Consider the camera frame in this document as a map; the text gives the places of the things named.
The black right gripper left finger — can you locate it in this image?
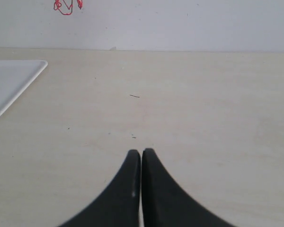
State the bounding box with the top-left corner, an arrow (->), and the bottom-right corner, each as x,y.
61,150 -> 141,227

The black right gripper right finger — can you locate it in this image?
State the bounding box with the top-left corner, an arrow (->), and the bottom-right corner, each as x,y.
142,148 -> 233,227

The red mini basketball hoop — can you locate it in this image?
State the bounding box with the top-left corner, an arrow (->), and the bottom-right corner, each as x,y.
53,0 -> 83,16

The white rectangular plastic tray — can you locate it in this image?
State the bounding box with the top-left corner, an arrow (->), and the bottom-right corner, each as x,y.
0,60 -> 48,116

